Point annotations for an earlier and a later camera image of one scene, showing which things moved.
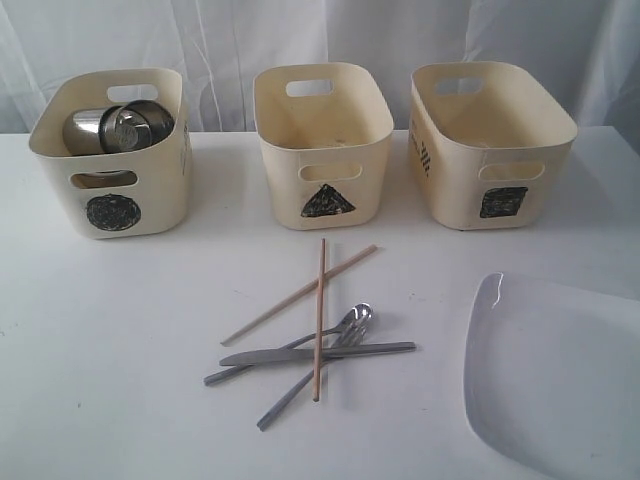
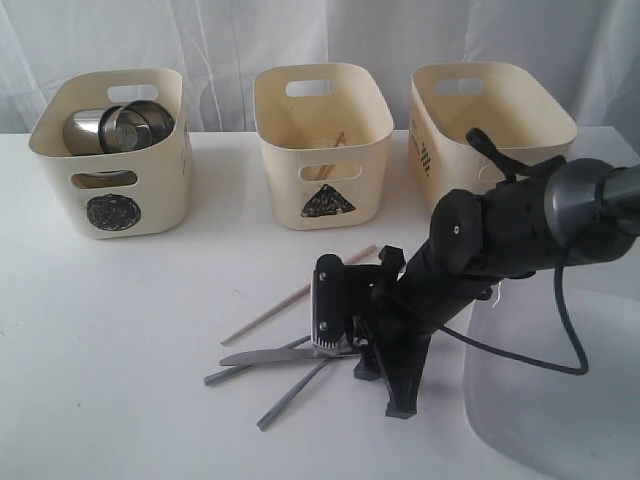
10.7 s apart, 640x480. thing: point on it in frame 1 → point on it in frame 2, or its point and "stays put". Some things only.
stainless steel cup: x=133 y=125 stays put
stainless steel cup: x=81 y=132 stays put
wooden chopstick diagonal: x=299 y=294 stays put
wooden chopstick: x=319 y=324 → x=326 y=169
